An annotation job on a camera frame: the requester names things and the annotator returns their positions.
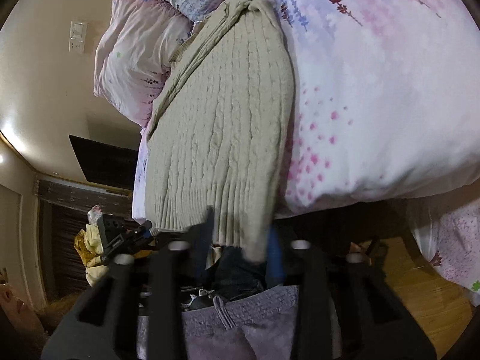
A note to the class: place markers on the white wall switch panel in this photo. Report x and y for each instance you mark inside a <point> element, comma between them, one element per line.
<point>77,37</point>

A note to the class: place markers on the pale pink pillow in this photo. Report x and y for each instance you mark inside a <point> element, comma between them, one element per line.
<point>132,59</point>

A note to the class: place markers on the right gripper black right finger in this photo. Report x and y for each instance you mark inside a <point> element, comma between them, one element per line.
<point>345,310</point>

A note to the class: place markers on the yellow crumpled clothes pile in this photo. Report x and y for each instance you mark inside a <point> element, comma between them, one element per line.
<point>89,246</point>

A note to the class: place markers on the grey woven storage basket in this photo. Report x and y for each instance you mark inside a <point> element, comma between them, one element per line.
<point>285,322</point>

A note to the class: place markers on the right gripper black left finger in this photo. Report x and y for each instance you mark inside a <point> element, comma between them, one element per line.
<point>103,324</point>

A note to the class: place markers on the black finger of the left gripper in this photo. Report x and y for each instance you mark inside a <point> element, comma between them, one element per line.
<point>140,235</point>

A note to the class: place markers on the dark wall-mounted television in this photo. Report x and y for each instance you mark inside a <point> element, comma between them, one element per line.
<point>105,164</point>

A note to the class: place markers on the pink floral bed sheet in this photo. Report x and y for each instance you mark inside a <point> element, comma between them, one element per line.
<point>450,243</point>

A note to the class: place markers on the pink floral duvet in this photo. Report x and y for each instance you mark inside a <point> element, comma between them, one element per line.
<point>386,101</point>

